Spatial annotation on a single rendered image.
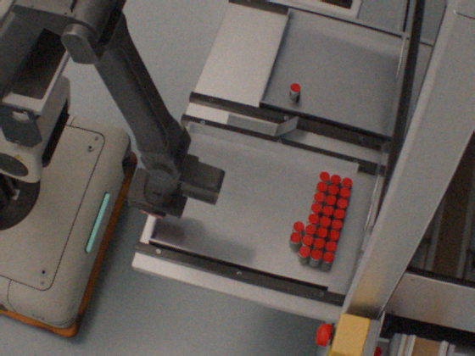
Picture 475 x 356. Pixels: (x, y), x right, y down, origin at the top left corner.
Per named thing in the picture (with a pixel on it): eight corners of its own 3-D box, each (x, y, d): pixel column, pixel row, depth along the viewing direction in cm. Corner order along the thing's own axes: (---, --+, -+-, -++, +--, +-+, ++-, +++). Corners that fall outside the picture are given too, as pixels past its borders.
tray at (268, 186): (356, 172, 165) (359, 164, 162) (326, 292, 154) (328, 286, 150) (190, 130, 169) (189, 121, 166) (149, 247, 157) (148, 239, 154)
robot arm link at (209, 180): (167, 120, 135) (151, 167, 132) (236, 141, 136) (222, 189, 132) (160, 151, 146) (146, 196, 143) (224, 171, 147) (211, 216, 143)
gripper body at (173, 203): (180, 221, 149) (185, 204, 143) (125, 202, 149) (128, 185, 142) (191, 189, 152) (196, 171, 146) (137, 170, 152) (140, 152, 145)
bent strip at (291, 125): (297, 130, 169) (298, 115, 164) (293, 143, 168) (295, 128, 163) (228, 114, 171) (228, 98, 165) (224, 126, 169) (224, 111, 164)
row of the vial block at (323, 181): (328, 183, 164) (331, 172, 160) (306, 267, 156) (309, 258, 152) (318, 180, 164) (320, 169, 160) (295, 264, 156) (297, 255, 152)
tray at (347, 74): (433, 57, 179) (435, 48, 176) (417, 152, 167) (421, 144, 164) (287, 17, 183) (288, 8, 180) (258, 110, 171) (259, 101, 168)
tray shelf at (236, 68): (433, 45, 183) (434, 41, 181) (377, 332, 152) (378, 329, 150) (233, -7, 188) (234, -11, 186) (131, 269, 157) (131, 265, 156)
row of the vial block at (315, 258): (339, 186, 163) (343, 175, 159) (318, 269, 156) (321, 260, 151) (329, 183, 164) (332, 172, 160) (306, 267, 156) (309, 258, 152)
